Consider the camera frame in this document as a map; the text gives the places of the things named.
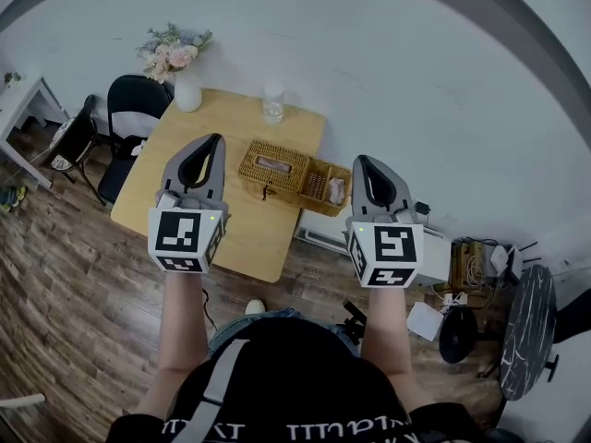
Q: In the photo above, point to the clear plastic jar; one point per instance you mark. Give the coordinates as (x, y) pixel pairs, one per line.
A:
(273, 106)

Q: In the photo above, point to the person's left forearm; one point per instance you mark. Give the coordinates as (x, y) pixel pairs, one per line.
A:
(180, 339)

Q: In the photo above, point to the black round stool base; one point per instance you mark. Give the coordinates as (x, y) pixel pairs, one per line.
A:
(458, 335)

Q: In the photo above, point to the small potted plant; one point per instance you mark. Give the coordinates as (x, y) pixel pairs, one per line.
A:
(12, 77)

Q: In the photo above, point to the wicker basket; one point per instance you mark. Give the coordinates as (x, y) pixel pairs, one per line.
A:
(286, 183)

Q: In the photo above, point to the white paper sheet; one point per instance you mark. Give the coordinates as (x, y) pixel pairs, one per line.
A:
(425, 321)

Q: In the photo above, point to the white toaster oven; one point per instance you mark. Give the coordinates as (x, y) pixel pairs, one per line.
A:
(318, 238)

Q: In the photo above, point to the person's white shoe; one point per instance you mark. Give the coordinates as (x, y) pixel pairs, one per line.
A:
(255, 307)

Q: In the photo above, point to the white vase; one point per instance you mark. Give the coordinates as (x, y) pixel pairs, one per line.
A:
(187, 95)

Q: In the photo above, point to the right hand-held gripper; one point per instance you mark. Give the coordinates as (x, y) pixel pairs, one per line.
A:
(392, 252)

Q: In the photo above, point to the black folding chair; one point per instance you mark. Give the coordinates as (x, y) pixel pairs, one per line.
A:
(129, 104)

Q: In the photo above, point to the black waist-mounted device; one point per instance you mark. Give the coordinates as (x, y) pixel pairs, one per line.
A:
(354, 323)

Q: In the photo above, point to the black power adapter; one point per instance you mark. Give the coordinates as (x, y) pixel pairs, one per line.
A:
(422, 207)

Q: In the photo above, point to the crumpled clear plastic packet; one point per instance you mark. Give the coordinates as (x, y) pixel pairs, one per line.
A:
(337, 189)

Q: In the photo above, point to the white power strip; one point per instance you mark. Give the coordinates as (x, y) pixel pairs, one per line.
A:
(453, 299)

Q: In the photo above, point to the person's right forearm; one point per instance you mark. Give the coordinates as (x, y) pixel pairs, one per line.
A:
(388, 339)

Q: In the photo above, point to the white router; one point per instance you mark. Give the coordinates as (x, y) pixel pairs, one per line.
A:
(505, 261)

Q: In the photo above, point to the person's black shirt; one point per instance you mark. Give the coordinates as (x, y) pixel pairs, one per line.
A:
(295, 386)

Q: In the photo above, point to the light wooden table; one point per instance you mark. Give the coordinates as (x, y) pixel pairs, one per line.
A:
(249, 229)

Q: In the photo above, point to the white desk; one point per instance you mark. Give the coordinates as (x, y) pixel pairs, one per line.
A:
(20, 104)

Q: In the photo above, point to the person's blue jeans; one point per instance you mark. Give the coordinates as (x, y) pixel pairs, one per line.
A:
(231, 332)

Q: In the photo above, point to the black chair with patterned cushion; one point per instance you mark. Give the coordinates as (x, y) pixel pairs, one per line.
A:
(74, 141)

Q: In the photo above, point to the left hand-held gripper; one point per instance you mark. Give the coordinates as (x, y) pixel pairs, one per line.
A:
(177, 238)

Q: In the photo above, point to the white wooden frame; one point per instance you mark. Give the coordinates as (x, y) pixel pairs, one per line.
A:
(20, 403)

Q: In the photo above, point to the white box appliance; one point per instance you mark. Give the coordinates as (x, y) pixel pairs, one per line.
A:
(436, 256)

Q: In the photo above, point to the black office chair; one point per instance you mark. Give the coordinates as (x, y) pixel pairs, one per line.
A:
(575, 314)

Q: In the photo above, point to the pastel flower bouquet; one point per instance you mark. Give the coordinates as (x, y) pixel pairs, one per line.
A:
(173, 51)

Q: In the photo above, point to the black marble round table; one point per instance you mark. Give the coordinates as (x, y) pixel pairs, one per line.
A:
(528, 330)

